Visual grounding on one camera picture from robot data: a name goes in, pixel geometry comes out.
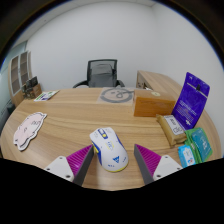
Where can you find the black ribbed box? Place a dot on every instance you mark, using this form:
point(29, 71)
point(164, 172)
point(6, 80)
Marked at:
point(31, 82)

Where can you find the dark brown carton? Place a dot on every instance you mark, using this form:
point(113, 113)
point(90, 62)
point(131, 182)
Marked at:
point(35, 91)

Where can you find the purple stand-up pouch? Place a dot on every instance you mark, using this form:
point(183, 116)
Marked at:
point(191, 100)

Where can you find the small light blue packet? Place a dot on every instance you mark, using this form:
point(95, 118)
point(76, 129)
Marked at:
point(186, 156)

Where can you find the wooden side desk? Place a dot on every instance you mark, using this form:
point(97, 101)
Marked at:
point(160, 81)

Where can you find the green purple sticker sheet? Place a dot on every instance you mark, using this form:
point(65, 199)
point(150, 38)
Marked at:
point(46, 95)

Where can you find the black mesh office chair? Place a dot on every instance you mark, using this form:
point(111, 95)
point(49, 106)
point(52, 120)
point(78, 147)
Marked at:
point(102, 62)

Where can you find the brown cardboard box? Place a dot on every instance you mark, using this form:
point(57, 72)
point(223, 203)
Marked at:
point(151, 104)

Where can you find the white blue yellow computer mouse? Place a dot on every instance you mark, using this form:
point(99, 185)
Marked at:
point(109, 150)

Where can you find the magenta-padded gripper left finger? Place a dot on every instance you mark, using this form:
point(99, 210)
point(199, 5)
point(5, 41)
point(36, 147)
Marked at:
point(63, 167)

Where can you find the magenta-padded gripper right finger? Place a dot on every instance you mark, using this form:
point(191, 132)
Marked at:
point(163, 166)

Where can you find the green flat packet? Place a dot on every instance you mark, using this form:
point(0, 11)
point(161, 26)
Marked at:
point(201, 143)

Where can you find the pink pig-shaped mouse pad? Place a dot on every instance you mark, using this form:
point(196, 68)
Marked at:
point(28, 130)

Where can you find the tan wrapped packet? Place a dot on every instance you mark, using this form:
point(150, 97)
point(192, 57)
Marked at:
point(171, 130)

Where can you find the grey shelf unit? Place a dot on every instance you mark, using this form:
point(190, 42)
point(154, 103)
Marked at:
point(19, 75)

